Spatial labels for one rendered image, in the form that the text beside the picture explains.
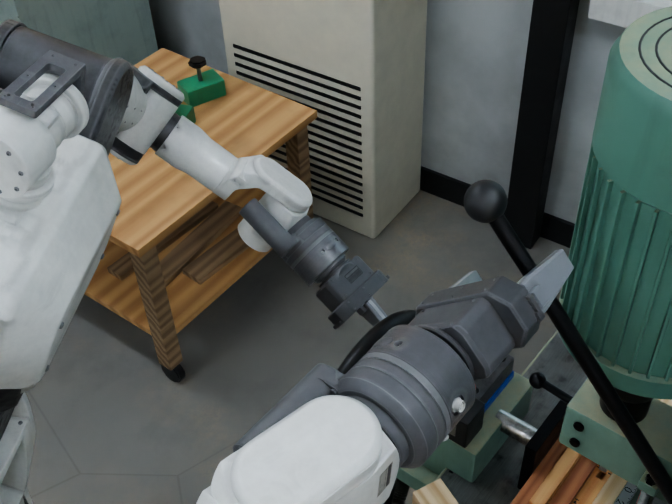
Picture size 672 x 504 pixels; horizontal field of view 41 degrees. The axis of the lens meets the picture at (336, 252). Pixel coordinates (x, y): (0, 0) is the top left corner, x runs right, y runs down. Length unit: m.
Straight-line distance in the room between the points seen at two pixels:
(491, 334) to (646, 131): 0.19
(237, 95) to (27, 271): 1.66
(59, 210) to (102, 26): 2.09
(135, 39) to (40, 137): 2.28
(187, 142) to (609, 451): 0.73
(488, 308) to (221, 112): 1.75
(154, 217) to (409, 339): 1.46
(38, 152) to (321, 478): 0.38
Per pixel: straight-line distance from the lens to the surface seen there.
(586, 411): 1.02
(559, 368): 1.27
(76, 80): 0.86
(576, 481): 1.11
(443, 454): 1.14
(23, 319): 0.84
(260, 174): 1.35
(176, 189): 2.16
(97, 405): 2.43
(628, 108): 0.70
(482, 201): 0.71
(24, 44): 1.07
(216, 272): 2.43
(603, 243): 0.78
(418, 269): 2.65
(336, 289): 1.35
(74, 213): 0.91
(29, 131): 0.80
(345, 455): 0.60
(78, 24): 2.89
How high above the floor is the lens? 1.87
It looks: 44 degrees down
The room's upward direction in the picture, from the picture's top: 3 degrees counter-clockwise
